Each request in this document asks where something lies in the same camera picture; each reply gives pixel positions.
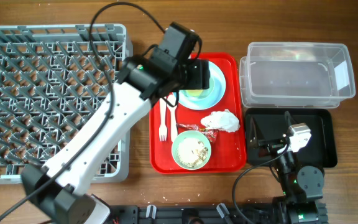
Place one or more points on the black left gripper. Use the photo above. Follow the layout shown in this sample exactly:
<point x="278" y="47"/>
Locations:
<point x="201" y="74"/>

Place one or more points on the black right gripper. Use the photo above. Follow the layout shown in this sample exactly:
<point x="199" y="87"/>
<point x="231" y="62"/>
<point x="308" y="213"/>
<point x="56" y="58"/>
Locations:
<point x="270" y="147"/>

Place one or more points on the white napkin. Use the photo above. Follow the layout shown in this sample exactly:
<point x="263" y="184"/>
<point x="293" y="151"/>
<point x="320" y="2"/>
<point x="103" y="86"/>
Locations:
<point x="222" y="121"/>

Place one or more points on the red snack wrapper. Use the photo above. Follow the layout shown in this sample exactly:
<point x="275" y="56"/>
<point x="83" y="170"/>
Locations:
<point x="211" y="134"/>

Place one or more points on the green bowl with rice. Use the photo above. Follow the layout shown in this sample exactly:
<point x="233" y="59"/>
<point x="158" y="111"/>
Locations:
<point x="191" y="150"/>

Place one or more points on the yellow plastic cup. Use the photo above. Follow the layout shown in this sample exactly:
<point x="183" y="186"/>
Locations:
<point x="194" y="93"/>

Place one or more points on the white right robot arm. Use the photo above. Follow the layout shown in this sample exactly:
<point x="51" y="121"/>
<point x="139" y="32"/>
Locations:
<point x="302" y="185"/>

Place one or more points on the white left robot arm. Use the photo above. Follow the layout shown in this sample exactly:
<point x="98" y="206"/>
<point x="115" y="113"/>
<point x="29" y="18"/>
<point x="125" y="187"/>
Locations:
<point x="59" y="187"/>

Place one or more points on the grey dishwasher rack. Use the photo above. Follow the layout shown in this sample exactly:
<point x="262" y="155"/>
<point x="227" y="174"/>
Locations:
<point x="50" y="87"/>

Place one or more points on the black plastic tray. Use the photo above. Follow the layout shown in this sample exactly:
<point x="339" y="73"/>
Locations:
<point x="270" y="122"/>

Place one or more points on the light blue plate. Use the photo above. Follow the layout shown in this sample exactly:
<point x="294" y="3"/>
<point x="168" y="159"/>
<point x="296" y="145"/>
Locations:
<point x="211" y="96"/>

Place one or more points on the white plastic spoon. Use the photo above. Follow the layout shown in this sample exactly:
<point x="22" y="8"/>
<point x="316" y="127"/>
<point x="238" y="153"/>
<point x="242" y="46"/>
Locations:
<point x="173" y="123"/>

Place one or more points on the red plastic tray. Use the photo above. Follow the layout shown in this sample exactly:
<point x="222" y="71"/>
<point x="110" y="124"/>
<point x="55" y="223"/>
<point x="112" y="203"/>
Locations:
<point x="229" y="149"/>

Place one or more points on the clear plastic bin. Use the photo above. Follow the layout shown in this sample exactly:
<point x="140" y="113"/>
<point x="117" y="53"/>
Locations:
<point x="296" y="75"/>

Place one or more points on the white plastic fork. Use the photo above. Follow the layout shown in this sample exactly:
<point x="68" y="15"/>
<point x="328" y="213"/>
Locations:
<point x="163" y="128"/>

